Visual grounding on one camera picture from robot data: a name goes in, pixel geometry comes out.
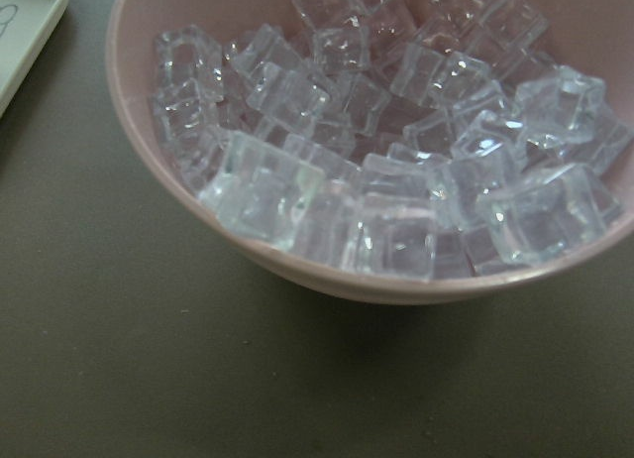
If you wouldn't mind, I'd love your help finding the pile of clear ice cubes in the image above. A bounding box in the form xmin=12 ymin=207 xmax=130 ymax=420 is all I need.
xmin=152 ymin=0 xmax=633 ymax=281

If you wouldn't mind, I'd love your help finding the pink bowl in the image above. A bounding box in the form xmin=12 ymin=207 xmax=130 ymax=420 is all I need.
xmin=105 ymin=0 xmax=633 ymax=304

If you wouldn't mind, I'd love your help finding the cream serving tray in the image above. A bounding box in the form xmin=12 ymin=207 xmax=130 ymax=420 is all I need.
xmin=0 ymin=0 xmax=68 ymax=115

